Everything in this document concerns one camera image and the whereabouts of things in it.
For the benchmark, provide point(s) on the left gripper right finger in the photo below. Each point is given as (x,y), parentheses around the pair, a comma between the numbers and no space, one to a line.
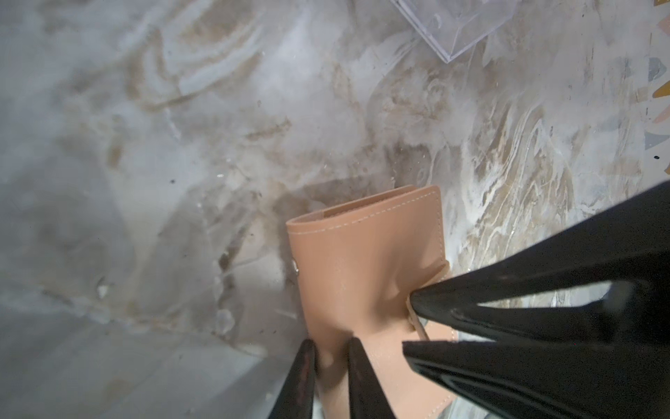
(366,396)

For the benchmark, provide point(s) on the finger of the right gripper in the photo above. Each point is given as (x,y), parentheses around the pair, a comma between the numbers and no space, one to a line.
(626,245)
(622,379)

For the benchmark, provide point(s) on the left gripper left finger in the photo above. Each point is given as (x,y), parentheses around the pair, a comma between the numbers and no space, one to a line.
(296,398)

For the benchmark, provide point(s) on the pink leather card holder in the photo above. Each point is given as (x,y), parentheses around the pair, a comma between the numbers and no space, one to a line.
(357,264)

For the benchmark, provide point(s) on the clear acrylic card stand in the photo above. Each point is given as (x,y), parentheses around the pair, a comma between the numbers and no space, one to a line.
(451,27)

